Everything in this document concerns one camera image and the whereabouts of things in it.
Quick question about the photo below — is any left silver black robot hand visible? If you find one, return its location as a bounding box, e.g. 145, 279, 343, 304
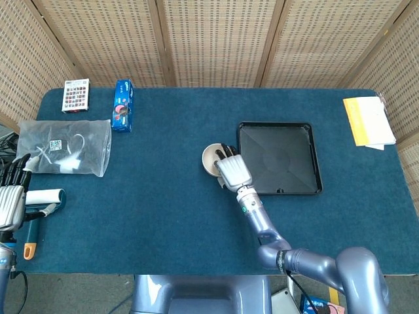
0, 153, 58, 232

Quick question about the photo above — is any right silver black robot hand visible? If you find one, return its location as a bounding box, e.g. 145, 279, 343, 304
214, 143, 253, 192

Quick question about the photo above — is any small beige bowl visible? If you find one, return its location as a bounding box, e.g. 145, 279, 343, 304
202, 142, 230, 177

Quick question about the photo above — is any black square plastic tray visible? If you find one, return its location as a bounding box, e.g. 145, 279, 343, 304
236, 121, 324, 196

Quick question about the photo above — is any teal lint roller orange tip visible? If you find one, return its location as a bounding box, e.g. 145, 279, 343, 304
22, 188, 67, 261

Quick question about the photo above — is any blue felt table cover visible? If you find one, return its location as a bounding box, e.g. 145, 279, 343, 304
14, 87, 419, 275

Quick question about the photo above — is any white box with coloured squares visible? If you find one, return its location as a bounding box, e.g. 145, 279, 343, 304
61, 78, 90, 114

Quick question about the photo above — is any blue cookie box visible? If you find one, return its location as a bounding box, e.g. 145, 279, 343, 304
111, 78, 135, 133

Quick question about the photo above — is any blue-grey robot torso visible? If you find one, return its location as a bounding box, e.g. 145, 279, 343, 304
130, 274, 272, 314

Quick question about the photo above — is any woven bamboo screen panel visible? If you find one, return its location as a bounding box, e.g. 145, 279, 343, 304
343, 0, 419, 197
0, 0, 78, 131
32, 0, 171, 88
156, 0, 285, 88
258, 0, 413, 89

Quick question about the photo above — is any white flat device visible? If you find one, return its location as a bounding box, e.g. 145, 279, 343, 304
270, 287, 295, 314

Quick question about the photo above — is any yellow and white booklet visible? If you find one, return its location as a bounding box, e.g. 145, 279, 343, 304
342, 96, 397, 151

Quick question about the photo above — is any blue cookie pack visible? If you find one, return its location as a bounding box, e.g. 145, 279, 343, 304
300, 294, 346, 314

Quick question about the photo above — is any black cable bundle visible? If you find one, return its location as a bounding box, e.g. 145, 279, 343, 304
0, 133, 20, 171

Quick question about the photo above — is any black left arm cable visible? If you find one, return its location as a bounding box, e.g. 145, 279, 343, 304
9, 270, 29, 314

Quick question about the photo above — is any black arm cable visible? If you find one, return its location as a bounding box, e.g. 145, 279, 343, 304
9, 270, 29, 314
287, 271, 316, 314

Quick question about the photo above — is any clear plastic bag with cables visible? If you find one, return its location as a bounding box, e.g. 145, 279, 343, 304
15, 119, 113, 178

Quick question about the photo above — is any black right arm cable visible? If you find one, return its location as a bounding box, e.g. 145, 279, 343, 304
287, 271, 316, 314

